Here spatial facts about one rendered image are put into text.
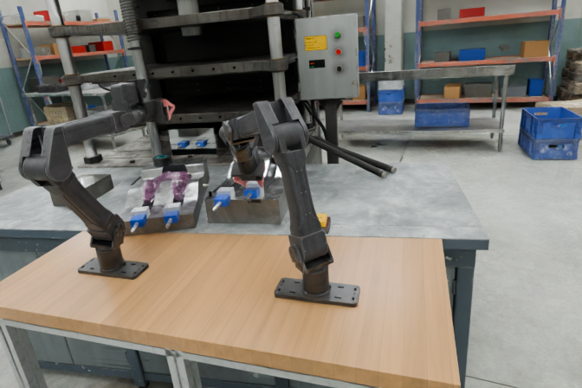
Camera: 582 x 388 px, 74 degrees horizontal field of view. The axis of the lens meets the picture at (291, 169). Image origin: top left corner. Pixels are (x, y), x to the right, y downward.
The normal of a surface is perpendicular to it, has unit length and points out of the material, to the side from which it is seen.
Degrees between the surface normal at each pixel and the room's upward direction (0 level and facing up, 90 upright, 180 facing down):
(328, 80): 90
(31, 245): 90
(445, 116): 93
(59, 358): 90
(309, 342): 0
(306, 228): 75
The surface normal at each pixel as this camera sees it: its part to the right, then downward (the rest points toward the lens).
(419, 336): -0.08, -0.94
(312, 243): 0.47, -0.02
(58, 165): 0.95, 0.02
